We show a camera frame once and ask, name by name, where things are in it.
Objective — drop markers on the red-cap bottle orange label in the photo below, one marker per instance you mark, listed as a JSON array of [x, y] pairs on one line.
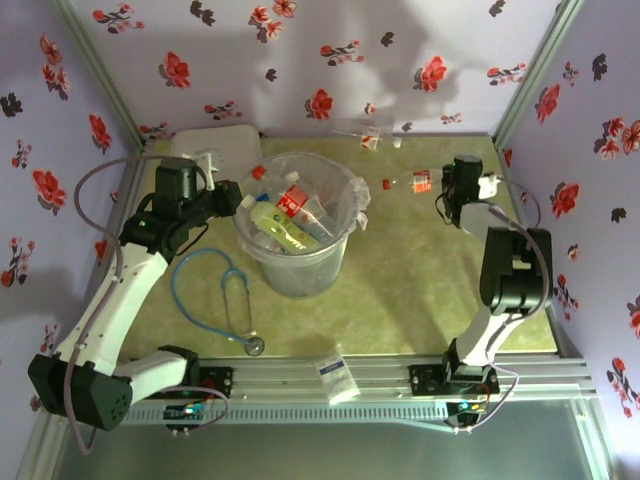
[[421, 181]]

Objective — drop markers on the green drink bottle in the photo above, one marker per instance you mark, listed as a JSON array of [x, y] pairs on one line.
[[275, 225]]

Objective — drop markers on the red-cap cola bottle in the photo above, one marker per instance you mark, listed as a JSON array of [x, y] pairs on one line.
[[292, 200]]

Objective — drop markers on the small white-cap bottle red label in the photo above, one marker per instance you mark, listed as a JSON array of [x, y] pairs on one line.
[[292, 176]]

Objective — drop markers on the clear bottle red-white label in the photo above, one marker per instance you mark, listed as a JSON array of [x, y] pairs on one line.
[[370, 139]]

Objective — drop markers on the clear plastic bin liner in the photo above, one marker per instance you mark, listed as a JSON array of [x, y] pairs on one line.
[[361, 195]]

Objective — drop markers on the grey mesh waste bin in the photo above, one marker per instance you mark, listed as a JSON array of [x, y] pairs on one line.
[[300, 280]]

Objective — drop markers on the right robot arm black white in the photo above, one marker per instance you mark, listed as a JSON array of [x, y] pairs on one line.
[[515, 270]]

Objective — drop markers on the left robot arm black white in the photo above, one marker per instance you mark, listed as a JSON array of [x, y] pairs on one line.
[[115, 300]]

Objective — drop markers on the white plastic storage box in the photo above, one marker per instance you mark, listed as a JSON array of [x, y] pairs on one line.
[[220, 137]]

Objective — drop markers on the blue stethoscope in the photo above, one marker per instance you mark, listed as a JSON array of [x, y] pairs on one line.
[[255, 346]]

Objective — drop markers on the small circuit board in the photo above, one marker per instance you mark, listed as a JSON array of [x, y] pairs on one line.
[[467, 407], [185, 412]]

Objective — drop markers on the small white blue-label packet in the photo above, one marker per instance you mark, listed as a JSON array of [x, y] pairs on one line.
[[336, 377]]

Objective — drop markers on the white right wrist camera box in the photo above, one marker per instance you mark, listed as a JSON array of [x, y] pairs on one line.
[[489, 185]]

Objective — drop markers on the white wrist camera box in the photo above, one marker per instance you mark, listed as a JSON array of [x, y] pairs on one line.
[[489, 185], [202, 161]]

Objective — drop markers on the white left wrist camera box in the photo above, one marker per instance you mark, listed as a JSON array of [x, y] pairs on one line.
[[202, 161]]

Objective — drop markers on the aluminium frame post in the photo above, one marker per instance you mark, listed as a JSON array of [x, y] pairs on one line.
[[100, 65], [540, 65]]

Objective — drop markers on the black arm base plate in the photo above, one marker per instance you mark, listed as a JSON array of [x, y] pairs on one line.
[[425, 380], [220, 382]]

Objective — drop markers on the aluminium table rail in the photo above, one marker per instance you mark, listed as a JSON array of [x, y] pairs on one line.
[[280, 380]]

